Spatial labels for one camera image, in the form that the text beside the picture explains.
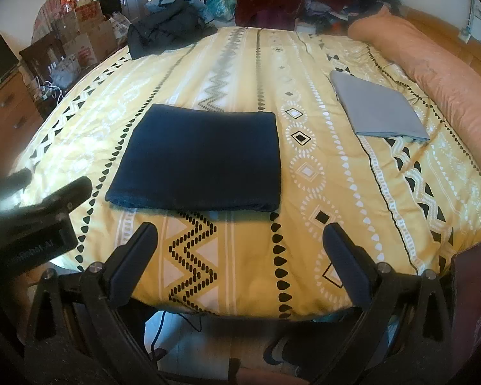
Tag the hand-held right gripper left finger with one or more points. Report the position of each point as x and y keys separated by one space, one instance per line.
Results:
x=134 y=260

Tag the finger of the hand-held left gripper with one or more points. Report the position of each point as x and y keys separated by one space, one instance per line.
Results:
x=16 y=178
x=72 y=192

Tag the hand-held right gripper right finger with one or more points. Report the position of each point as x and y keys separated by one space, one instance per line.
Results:
x=344 y=264

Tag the blue denim pants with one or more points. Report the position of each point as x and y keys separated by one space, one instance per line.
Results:
x=196 y=156

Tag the wooden dresser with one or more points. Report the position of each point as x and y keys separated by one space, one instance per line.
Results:
x=8 y=116

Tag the grey handbag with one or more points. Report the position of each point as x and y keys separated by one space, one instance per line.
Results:
x=66 y=72

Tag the dark wooden chair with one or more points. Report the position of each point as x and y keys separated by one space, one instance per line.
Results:
x=36 y=54

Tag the maroon box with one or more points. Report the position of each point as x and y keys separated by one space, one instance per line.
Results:
x=477 y=308

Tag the cardboard box with red label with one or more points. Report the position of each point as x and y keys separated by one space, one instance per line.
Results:
x=88 y=46

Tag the grey folded cloth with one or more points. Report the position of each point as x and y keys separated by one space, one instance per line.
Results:
x=376 y=108

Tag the pile of cardboard boxes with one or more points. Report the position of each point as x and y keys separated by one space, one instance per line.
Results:
x=48 y=12

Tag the dark jacket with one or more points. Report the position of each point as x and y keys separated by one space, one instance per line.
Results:
x=164 y=28

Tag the pink bolster pillow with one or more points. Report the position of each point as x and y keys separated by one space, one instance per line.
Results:
x=445 y=84

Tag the yellow patterned bedspread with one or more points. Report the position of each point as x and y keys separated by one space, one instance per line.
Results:
x=240 y=68

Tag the light blue garment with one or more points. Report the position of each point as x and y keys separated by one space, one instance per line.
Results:
x=164 y=2

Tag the green plastic bag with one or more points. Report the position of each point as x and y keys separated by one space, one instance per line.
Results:
x=220 y=6

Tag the wooden headboard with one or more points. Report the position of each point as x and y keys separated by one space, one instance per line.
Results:
x=445 y=28

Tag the wall outlet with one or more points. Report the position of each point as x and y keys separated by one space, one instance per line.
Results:
x=466 y=35

